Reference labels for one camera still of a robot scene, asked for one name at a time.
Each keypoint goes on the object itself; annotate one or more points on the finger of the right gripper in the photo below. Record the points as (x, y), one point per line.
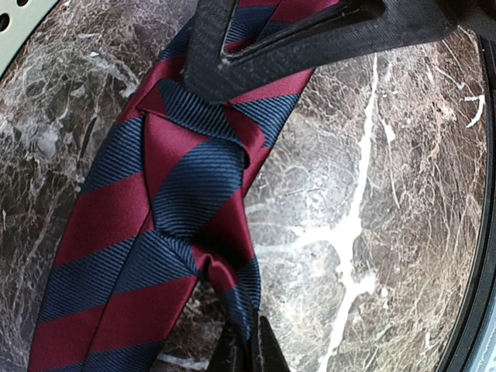
(354, 29)

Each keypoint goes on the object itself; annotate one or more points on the red navy striped tie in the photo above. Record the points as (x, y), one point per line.
(161, 208)

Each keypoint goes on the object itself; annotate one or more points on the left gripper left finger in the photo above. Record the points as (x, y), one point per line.
(228, 353)

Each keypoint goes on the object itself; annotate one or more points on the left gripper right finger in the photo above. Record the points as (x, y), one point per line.
(267, 353)

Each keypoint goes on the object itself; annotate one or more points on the green perforated plastic basket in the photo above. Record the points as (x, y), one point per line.
(19, 19)

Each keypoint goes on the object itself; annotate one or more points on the black front rail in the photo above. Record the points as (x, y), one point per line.
(471, 345)

